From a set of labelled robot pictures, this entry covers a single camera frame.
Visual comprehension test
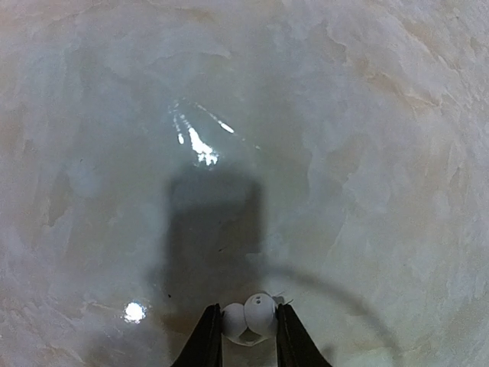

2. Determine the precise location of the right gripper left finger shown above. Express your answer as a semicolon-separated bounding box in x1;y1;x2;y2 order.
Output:
176;304;222;367

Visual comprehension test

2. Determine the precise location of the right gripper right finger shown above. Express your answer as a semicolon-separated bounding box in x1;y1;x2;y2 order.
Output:
276;304;329;367

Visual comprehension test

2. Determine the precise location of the white earbud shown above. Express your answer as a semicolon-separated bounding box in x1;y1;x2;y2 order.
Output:
222;292;284;347

